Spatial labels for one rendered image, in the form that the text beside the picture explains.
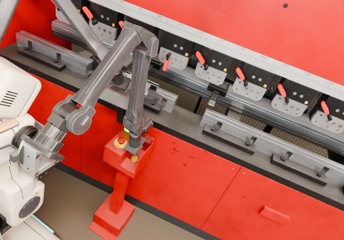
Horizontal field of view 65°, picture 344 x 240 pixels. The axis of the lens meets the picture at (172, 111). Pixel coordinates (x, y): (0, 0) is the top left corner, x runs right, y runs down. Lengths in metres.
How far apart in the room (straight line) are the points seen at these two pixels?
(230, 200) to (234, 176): 0.21
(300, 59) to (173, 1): 0.60
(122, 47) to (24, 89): 0.32
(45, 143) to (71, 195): 1.35
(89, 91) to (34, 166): 0.27
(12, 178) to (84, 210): 1.01
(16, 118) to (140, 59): 0.46
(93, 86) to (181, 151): 0.80
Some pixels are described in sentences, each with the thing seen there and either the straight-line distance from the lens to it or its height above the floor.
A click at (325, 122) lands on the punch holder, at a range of 1.46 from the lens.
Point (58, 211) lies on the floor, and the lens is 2.15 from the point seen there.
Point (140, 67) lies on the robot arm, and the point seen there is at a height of 1.32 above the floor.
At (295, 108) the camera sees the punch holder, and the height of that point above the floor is 1.22.
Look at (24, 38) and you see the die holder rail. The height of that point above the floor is 0.96.
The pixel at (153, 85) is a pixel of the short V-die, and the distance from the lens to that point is 1.54.
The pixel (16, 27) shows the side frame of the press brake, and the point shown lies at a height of 0.96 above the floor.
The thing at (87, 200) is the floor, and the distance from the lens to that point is 2.18.
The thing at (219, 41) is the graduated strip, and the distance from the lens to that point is 1.29.
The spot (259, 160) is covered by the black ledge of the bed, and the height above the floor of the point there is 0.87.
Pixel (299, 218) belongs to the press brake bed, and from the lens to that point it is 1.80.
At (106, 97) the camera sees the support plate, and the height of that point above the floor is 1.00.
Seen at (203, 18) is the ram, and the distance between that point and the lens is 1.27.
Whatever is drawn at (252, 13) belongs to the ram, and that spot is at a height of 1.55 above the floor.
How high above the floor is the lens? 1.88
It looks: 39 degrees down
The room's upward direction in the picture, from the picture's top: 18 degrees clockwise
